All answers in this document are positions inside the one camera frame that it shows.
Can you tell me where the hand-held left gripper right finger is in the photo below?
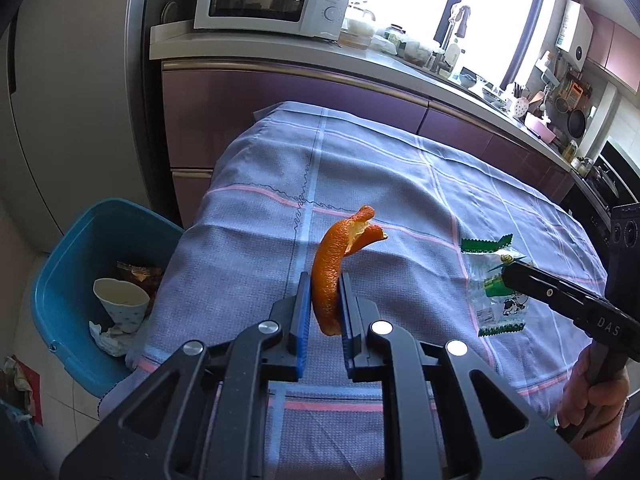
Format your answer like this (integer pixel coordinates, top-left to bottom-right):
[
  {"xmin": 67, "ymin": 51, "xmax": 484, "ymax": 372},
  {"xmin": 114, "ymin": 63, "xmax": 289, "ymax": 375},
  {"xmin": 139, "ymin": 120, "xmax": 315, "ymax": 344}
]
[{"xmin": 338, "ymin": 271, "xmax": 587, "ymax": 480}]

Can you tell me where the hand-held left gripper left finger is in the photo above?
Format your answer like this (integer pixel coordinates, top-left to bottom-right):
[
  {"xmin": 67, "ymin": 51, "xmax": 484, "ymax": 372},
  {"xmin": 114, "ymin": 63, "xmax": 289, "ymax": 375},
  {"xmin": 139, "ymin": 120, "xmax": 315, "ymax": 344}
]
[{"xmin": 59, "ymin": 271, "xmax": 312, "ymax": 480}]

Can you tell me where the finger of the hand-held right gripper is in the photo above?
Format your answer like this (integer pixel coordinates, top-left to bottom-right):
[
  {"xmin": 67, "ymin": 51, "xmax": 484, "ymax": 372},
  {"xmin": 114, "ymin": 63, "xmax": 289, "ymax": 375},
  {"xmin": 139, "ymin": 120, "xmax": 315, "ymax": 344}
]
[{"xmin": 501, "ymin": 259, "xmax": 608, "ymax": 324}]

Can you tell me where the green white candy wrapper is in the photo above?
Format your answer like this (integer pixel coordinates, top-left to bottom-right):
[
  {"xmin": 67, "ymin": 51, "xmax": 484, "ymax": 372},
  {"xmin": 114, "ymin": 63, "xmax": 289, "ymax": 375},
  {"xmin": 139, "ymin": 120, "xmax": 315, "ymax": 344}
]
[{"xmin": 460, "ymin": 234, "xmax": 535, "ymax": 338}]

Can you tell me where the orange peel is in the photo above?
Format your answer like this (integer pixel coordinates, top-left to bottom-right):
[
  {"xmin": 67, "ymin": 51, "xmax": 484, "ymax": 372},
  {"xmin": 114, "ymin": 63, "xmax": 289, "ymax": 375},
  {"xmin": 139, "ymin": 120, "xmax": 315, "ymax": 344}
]
[{"xmin": 311, "ymin": 205, "xmax": 388, "ymax": 337}]

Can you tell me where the gold foil snack wrapper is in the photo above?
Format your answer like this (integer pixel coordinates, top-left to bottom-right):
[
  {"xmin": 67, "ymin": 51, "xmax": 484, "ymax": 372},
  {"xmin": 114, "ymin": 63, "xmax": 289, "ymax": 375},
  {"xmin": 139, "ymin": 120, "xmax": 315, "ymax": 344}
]
[{"xmin": 116, "ymin": 261, "xmax": 163, "ymax": 301}]

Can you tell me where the blue plastic trash bin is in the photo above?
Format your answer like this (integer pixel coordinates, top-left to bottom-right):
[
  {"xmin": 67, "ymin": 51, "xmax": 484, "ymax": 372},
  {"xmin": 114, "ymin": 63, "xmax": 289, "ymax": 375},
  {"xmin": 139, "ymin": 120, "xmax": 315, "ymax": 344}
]
[{"xmin": 31, "ymin": 197, "xmax": 186, "ymax": 397}]

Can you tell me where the person's right forearm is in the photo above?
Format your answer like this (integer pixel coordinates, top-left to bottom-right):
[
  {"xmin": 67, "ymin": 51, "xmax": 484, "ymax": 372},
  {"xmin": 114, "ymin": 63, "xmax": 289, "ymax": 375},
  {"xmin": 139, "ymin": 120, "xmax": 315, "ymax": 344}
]
[{"xmin": 570, "ymin": 417, "xmax": 638, "ymax": 461}]

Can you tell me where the person's right hand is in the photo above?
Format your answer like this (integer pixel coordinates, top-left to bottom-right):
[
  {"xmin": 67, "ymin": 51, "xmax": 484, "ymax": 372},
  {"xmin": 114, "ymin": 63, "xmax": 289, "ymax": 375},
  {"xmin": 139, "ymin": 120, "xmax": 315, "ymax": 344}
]
[{"xmin": 555, "ymin": 347, "xmax": 632, "ymax": 443}]

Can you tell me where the black gas stove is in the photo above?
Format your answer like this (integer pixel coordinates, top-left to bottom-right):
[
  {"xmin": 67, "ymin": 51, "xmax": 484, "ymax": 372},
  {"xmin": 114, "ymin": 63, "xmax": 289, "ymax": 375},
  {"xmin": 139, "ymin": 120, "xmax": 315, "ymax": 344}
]
[{"xmin": 575, "ymin": 140, "xmax": 640, "ymax": 241}]

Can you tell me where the blue checkered tablecloth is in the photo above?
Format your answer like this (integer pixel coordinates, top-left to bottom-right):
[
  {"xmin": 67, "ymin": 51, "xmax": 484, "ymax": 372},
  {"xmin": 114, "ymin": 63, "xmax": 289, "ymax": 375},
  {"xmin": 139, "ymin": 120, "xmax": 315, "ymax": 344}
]
[{"xmin": 97, "ymin": 101, "xmax": 608, "ymax": 480}]

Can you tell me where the pink pot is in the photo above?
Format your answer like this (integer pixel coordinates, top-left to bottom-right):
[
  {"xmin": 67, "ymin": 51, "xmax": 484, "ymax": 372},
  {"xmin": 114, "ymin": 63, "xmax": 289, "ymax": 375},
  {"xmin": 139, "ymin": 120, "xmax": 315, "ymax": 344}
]
[{"xmin": 524, "ymin": 112, "xmax": 557, "ymax": 143}]

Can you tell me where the black frying pan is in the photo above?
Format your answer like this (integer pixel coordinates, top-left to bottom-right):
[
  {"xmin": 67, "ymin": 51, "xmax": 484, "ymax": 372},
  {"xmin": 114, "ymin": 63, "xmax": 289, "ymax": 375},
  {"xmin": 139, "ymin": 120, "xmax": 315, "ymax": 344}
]
[{"xmin": 567, "ymin": 107, "xmax": 587, "ymax": 141}]

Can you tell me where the white paper cup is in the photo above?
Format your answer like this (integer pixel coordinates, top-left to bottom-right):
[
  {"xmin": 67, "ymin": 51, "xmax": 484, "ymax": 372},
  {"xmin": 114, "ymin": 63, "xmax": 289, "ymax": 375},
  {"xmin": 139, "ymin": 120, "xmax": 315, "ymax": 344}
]
[{"xmin": 93, "ymin": 277, "xmax": 151, "ymax": 333}]

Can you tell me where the crumpled white tissue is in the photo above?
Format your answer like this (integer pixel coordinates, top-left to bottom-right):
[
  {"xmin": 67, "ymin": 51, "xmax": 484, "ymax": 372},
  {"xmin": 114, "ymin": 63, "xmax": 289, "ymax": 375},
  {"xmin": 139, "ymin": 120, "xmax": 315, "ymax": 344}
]
[{"xmin": 89, "ymin": 320, "xmax": 141, "ymax": 357}]

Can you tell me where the purple kitchen cabinet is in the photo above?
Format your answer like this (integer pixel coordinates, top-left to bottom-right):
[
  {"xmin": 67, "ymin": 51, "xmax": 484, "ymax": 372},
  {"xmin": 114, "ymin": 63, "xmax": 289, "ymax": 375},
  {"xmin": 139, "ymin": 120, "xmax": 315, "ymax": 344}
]
[{"xmin": 161, "ymin": 57, "xmax": 576, "ymax": 231}]

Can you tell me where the white water heater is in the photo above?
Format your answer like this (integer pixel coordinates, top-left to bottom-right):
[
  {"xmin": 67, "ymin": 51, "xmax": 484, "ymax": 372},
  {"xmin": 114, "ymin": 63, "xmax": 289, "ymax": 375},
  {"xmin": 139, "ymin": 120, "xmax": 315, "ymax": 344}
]
[{"xmin": 556, "ymin": 0, "xmax": 594, "ymax": 65}]

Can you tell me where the glass jar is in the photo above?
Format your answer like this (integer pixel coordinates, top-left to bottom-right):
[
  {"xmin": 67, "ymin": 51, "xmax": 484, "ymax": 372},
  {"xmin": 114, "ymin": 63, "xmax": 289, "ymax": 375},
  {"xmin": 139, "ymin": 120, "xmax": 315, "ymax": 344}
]
[{"xmin": 400, "ymin": 35, "xmax": 433, "ymax": 66}]

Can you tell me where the metal kitchen faucet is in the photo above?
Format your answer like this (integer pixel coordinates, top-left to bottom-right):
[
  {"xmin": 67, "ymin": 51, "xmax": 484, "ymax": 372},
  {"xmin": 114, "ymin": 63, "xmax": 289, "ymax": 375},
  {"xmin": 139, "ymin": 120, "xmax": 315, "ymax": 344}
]
[{"xmin": 432, "ymin": 5, "xmax": 472, "ymax": 73}]

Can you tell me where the teal plastic bag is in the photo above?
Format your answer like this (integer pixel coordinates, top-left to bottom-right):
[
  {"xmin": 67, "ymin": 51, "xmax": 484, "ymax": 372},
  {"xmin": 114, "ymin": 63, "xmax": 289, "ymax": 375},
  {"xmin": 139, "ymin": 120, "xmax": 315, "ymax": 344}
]
[{"xmin": 0, "ymin": 400, "xmax": 36, "ymax": 441}]

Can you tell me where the clear food container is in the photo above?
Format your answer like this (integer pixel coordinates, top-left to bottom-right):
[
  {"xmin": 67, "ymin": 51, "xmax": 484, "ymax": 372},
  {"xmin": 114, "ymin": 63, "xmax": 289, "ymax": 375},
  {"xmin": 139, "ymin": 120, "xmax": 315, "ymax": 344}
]
[{"xmin": 340, "ymin": 17, "xmax": 376, "ymax": 51}]

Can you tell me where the silver refrigerator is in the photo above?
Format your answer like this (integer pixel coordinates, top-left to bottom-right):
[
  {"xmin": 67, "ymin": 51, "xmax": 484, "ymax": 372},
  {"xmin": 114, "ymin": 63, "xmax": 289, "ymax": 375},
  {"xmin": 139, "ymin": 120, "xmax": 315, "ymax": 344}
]
[{"xmin": 0, "ymin": 0, "xmax": 166, "ymax": 253}]

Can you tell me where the purple wall cabinet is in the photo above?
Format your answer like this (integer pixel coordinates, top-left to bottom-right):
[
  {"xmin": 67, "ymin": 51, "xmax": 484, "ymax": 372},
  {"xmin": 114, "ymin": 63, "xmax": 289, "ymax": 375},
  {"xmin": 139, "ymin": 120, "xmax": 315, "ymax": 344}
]
[{"xmin": 585, "ymin": 7, "xmax": 640, "ymax": 81}]

